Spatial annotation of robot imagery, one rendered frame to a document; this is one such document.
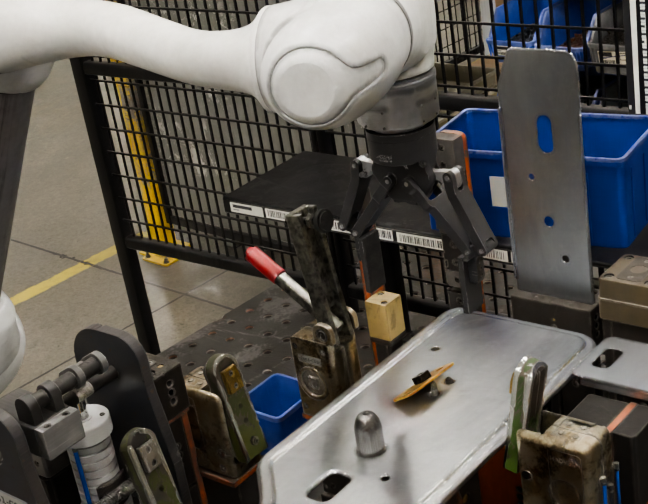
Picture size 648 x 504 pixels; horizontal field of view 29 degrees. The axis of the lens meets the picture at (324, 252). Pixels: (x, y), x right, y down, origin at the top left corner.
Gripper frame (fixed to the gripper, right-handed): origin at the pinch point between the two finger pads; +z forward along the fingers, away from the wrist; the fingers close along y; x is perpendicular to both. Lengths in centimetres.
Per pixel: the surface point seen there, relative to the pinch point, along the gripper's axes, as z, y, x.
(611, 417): 15.7, 19.3, 6.3
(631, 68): -9, 0, 54
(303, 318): 44, -69, 50
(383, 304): 7.2, -11.2, 6.0
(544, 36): 24, -80, 163
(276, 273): 1.4, -21.6, -1.1
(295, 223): -6.8, -15.8, -2.3
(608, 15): 19, -64, 168
